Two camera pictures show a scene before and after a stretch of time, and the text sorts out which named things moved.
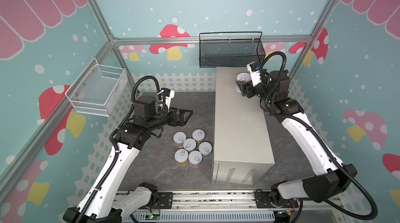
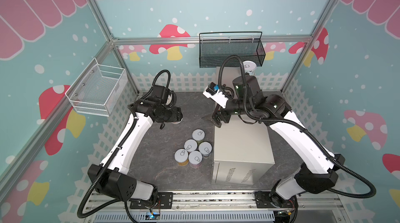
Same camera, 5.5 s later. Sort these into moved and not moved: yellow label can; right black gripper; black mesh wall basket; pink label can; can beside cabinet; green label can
Moved: pink label can; right black gripper
Not moved: yellow label can; can beside cabinet; green label can; black mesh wall basket
